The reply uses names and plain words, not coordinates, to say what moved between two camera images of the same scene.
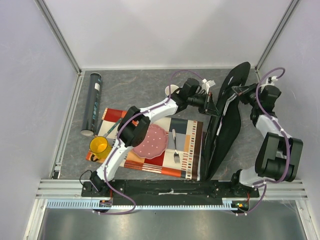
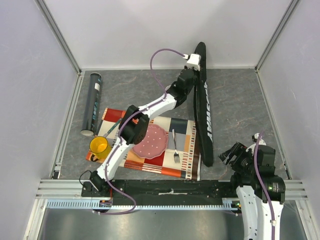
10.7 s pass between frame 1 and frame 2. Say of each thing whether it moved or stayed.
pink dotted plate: stayed
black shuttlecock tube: stayed
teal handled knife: stayed
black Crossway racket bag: moved
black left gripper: moved
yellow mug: stayed
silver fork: stayed
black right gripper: moved
